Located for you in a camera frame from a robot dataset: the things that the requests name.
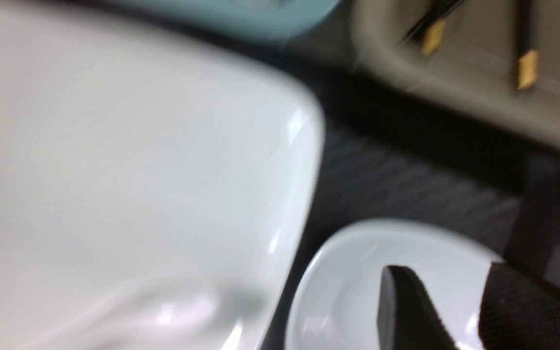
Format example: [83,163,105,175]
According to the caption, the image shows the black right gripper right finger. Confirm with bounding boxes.
[478,262,560,350]

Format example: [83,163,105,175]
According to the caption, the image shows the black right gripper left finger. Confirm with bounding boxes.
[376,265,457,350]

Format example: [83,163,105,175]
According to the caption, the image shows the small white bowl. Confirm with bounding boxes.
[284,219,503,350]

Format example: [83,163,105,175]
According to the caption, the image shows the white square rice plate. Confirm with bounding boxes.
[0,0,325,350]

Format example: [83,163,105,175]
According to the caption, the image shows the black serving tray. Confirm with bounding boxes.
[256,46,560,350]

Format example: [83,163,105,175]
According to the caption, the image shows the long black chopstick in bin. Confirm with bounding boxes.
[515,0,539,91]

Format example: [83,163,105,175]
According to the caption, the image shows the brown plastic bin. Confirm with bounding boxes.
[351,0,560,148]

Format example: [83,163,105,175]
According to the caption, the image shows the black chopstick gold tip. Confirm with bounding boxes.
[401,0,464,57]

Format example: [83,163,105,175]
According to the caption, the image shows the teal plastic bin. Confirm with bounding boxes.
[107,0,339,42]

